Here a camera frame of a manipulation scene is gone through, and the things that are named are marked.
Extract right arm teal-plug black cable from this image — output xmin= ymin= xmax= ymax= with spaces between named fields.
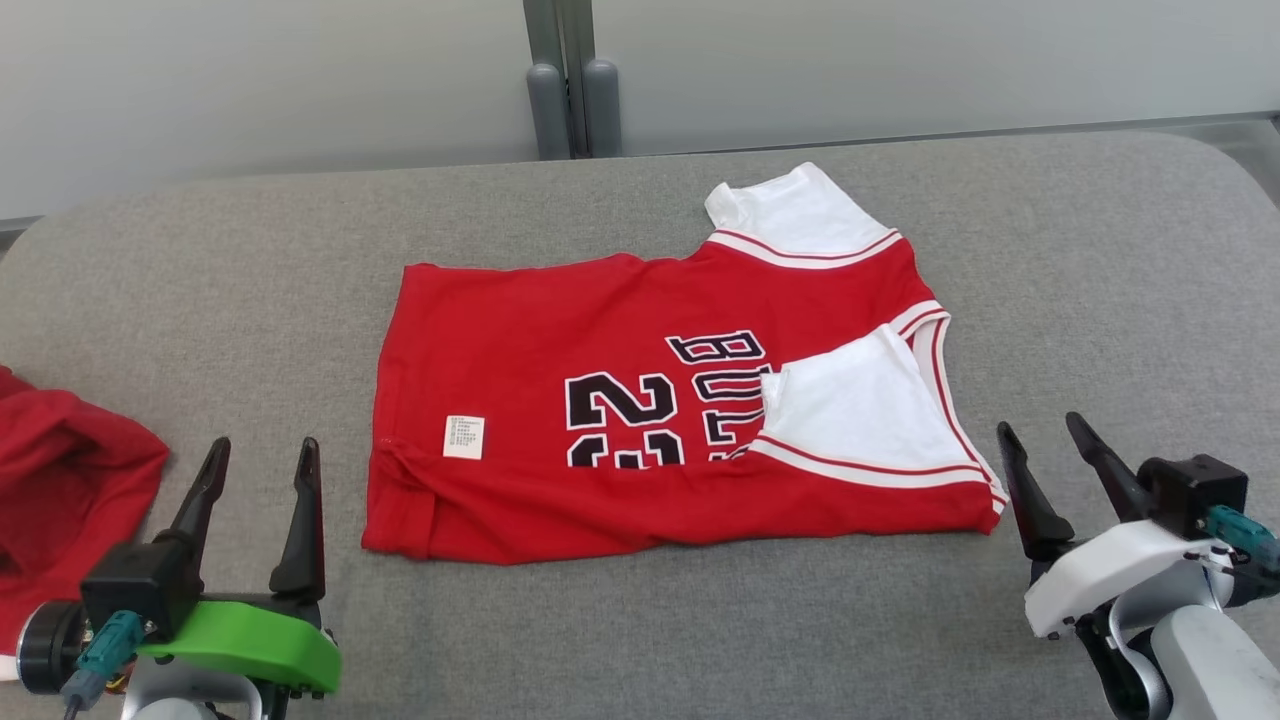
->
xmin=1203 ymin=504 xmax=1280 ymax=579

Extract grey rounded post foot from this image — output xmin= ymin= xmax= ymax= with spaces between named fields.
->
xmin=527 ymin=63 xmax=572 ymax=162
xmin=582 ymin=57 xmax=624 ymax=159

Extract red white basketball jersey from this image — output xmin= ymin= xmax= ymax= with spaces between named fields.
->
xmin=361 ymin=162 xmax=1010 ymax=567

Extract red shorts with white stripes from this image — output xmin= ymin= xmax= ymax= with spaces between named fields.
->
xmin=0 ymin=365 xmax=172 ymax=661

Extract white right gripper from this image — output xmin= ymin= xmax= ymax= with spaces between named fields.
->
xmin=996 ymin=411 xmax=1237 ymax=641

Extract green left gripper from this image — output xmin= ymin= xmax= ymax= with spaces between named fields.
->
xmin=133 ymin=436 xmax=344 ymax=697

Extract grey vertical partition post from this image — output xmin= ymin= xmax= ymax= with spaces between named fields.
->
xmin=523 ymin=0 xmax=597 ymax=159

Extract arm teal-plug black cable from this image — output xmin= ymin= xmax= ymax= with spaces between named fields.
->
xmin=60 ymin=610 xmax=147 ymax=720
xmin=1203 ymin=504 xmax=1280 ymax=579

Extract left arm teal-plug black cable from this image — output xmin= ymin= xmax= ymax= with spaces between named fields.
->
xmin=60 ymin=610 xmax=147 ymax=720

